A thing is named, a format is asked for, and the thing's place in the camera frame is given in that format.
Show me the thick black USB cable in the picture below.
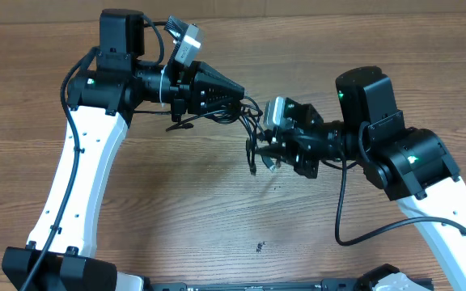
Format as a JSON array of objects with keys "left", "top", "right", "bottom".
[{"left": 163, "top": 95, "right": 279, "bottom": 177}]

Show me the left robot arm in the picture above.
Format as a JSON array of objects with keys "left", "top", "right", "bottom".
[{"left": 2, "top": 9, "right": 245, "bottom": 290}]

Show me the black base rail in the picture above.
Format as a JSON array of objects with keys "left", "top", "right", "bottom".
[{"left": 144, "top": 264, "right": 434, "bottom": 291}]

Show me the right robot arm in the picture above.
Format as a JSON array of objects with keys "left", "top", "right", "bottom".
[{"left": 257, "top": 66, "right": 466, "bottom": 290}]

